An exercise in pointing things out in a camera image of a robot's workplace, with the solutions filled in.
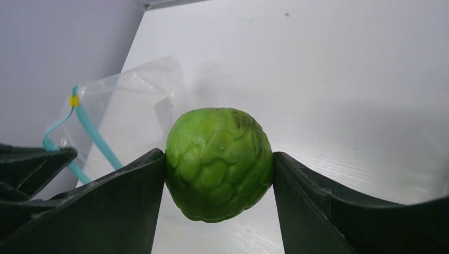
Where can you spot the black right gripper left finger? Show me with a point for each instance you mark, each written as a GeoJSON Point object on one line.
{"type": "Point", "coordinates": [116, 213]}

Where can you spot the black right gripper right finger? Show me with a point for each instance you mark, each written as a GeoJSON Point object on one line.
{"type": "Point", "coordinates": [320, 215]}

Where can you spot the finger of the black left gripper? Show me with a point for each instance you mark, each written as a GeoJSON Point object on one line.
{"type": "Point", "coordinates": [25, 171]}

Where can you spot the clear zip top bag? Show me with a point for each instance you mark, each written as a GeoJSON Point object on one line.
{"type": "Point", "coordinates": [113, 121]}

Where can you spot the green custard apple toy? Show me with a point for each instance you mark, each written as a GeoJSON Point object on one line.
{"type": "Point", "coordinates": [219, 163]}

